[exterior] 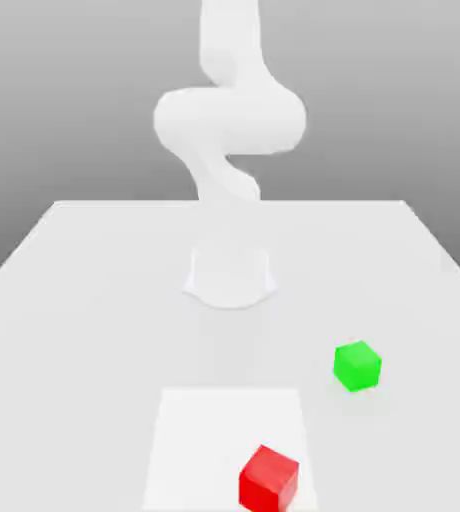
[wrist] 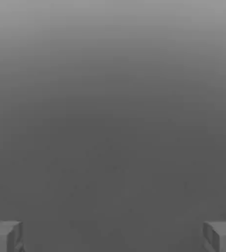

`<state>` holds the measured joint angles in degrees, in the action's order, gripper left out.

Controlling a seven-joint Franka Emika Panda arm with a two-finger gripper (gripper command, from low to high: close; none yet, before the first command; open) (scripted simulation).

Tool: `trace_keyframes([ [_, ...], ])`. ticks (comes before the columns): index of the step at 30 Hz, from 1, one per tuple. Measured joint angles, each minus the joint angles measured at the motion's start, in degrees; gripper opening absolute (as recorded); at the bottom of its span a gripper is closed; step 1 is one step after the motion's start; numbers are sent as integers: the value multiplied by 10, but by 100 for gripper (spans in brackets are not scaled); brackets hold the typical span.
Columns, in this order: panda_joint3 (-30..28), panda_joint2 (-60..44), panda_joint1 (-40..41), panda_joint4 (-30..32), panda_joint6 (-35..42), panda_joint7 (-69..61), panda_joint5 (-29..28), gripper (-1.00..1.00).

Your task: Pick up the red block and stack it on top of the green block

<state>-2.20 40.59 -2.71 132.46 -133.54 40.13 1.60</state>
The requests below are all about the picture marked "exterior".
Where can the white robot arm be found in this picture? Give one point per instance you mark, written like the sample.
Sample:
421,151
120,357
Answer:
230,120

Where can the small green cube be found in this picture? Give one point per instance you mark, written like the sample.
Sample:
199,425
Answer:
357,366

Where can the small red cube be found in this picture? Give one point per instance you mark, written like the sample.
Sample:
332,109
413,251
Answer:
268,480

